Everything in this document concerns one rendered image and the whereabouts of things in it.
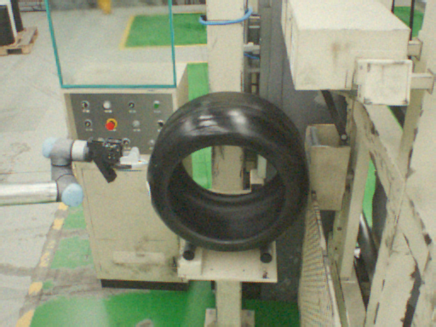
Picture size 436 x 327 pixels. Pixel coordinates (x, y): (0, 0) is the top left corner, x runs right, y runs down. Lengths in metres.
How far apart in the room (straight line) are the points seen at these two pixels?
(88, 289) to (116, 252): 0.37
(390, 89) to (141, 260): 1.99
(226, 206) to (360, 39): 1.02
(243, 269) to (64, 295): 1.46
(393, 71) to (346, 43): 0.13
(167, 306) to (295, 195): 1.45
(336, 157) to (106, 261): 1.52
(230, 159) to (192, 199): 0.22
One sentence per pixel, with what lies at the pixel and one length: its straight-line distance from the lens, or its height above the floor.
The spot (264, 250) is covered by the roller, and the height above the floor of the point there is 0.92.
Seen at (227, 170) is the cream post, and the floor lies 1.04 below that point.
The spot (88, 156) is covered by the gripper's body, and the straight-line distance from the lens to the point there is 1.66.
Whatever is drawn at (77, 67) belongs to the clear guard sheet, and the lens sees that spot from 2.25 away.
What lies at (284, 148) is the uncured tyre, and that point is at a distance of 1.48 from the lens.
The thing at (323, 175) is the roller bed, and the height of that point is 1.07.
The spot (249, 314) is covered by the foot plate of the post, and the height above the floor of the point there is 0.02.
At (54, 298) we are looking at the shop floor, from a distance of 3.00.
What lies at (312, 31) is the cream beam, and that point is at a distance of 1.08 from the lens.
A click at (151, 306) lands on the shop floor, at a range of 2.82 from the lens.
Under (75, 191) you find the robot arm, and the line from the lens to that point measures 1.60.
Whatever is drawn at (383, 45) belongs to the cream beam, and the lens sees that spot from 1.11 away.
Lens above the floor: 2.04
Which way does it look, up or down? 30 degrees down
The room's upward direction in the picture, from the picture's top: 1 degrees counter-clockwise
